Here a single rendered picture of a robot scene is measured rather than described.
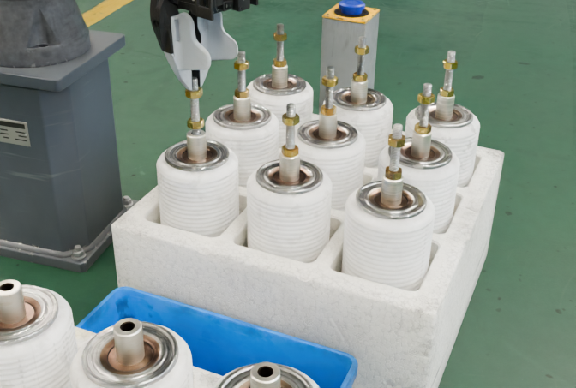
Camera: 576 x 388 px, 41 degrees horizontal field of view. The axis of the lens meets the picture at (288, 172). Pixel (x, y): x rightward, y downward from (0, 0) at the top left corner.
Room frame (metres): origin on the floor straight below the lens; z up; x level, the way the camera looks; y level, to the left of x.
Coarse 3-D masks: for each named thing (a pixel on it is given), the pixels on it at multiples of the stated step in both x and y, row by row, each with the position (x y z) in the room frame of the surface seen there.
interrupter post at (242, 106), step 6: (234, 96) 0.91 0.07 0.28; (234, 102) 0.91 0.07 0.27; (240, 102) 0.90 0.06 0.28; (246, 102) 0.90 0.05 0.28; (234, 108) 0.91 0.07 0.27; (240, 108) 0.90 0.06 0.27; (246, 108) 0.90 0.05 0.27; (234, 114) 0.91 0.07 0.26; (240, 114) 0.90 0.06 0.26; (246, 114) 0.90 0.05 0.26; (240, 120) 0.90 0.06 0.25; (246, 120) 0.90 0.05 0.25
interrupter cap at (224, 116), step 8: (232, 104) 0.94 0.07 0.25; (256, 104) 0.94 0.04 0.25; (216, 112) 0.92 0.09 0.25; (224, 112) 0.92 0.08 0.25; (232, 112) 0.92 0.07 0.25; (256, 112) 0.92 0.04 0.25; (264, 112) 0.92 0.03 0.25; (216, 120) 0.89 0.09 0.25; (224, 120) 0.90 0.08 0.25; (232, 120) 0.90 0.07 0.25; (248, 120) 0.90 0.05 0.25; (256, 120) 0.90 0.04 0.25; (264, 120) 0.90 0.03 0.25; (232, 128) 0.88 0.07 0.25; (240, 128) 0.88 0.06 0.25; (248, 128) 0.88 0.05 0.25
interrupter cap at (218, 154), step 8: (176, 144) 0.83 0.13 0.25; (184, 144) 0.83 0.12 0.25; (208, 144) 0.83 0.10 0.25; (216, 144) 0.83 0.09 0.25; (168, 152) 0.80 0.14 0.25; (176, 152) 0.81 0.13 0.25; (184, 152) 0.81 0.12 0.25; (208, 152) 0.81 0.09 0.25; (216, 152) 0.81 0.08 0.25; (224, 152) 0.81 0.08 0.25; (168, 160) 0.78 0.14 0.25; (176, 160) 0.79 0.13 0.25; (184, 160) 0.79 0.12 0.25; (192, 160) 0.79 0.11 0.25; (200, 160) 0.79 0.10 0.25; (208, 160) 0.79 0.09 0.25; (216, 160) 0.79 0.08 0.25; (224, 160) 0.79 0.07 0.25; (176, 168) 0.77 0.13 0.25; (184, 168) 0.77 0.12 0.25; (192, 168) 0.77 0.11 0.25; (200, 168) 0.77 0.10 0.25; (208, 168) 0.77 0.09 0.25
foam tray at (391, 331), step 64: (128, 256) 0.76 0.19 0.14; (192, 256) 0.72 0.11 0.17; (256, 256) 0.70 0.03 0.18; (320, 256) 0.71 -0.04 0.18; (448, 256) 0.71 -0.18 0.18; (256, 320) 0.69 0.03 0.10; (320, 320) 0.66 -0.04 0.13; (384, 320) 0.63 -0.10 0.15; (448, 320) 0.69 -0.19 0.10; (384, 384) 0.63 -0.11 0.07
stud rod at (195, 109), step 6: (192, 90) 0.80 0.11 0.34; (192, 102) 0.80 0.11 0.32; (198, 102) 0.80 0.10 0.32; (192, 108) 0.80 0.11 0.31; (198, 108) 0.80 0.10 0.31; (192, 114) 0.80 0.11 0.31; (198, 114) 0.80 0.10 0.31; (192, 120) 0.80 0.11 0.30; (198, 120) 0.80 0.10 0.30; (192, 132) 0.80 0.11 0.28; (198, 132) 0.80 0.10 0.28
